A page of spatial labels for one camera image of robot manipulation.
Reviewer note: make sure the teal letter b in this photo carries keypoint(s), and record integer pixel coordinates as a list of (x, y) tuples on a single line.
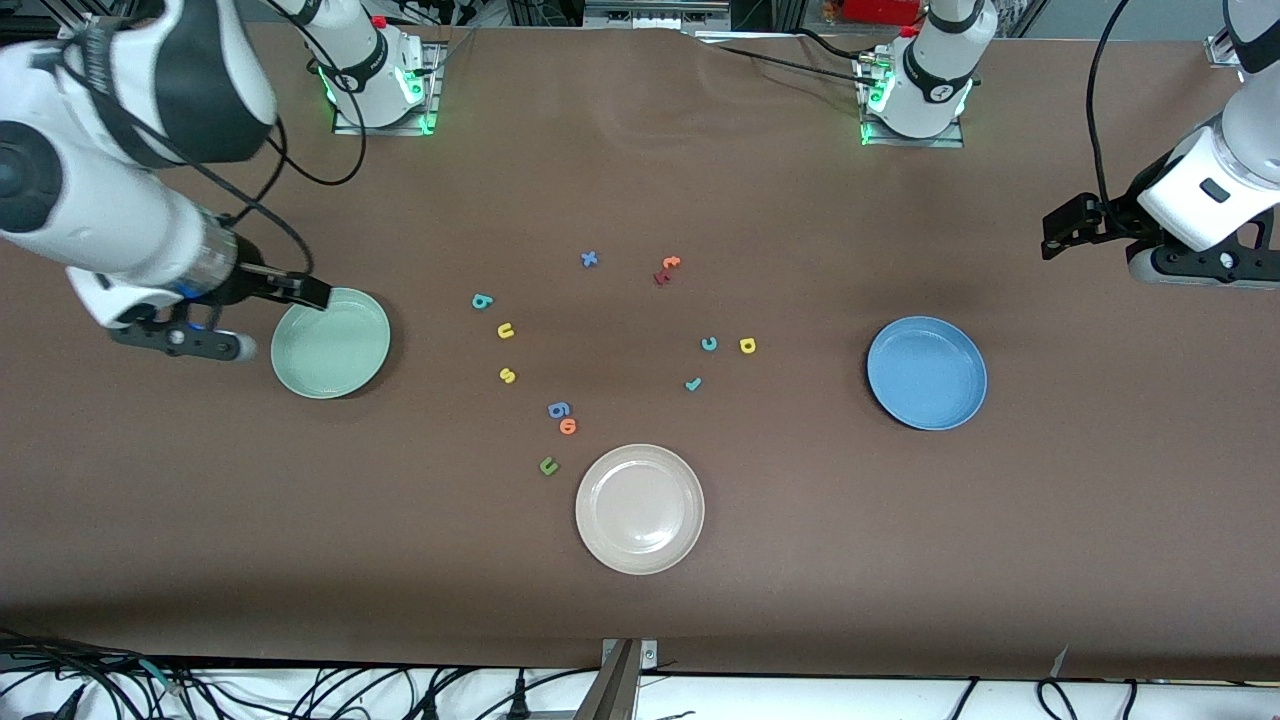
[(476, 299)]

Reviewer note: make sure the aluminium frame profile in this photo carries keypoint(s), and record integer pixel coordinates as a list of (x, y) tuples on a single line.
[(1218, 50)]

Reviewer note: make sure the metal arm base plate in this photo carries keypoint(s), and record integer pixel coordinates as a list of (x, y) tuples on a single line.
[(433, 100), (955, 140)]

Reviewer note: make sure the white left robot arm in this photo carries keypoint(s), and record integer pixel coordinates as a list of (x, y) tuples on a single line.
[(935, 70)]

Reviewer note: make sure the blue plate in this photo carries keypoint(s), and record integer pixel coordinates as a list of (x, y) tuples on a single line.
[(927, 373)]

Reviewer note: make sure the pale green plate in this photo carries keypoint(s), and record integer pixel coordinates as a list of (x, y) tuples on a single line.
[(335, 345)]

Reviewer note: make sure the blue letter g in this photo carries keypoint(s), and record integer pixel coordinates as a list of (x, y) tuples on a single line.
[(553, 406)]

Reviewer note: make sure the white paper tag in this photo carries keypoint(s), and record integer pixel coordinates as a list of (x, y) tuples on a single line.
[(1060, 660)]

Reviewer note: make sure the aluminium frame post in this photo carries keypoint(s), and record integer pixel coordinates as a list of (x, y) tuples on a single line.
[(610, 690)]

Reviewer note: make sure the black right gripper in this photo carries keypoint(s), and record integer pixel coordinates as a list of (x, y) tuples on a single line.
[(249, 281)]

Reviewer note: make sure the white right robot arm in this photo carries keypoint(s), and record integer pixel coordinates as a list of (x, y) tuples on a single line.
[(120, 210)]

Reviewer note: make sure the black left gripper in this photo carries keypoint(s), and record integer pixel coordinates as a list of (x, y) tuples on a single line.
[(1112, 216)]

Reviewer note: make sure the beige plate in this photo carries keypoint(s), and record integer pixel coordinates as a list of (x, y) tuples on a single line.
[(640, 509)]

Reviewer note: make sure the grey metal box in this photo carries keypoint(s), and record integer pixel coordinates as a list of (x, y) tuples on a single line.
[(655, 12)]

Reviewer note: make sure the red background box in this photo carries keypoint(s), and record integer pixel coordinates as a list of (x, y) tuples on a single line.
[(870, 10)]

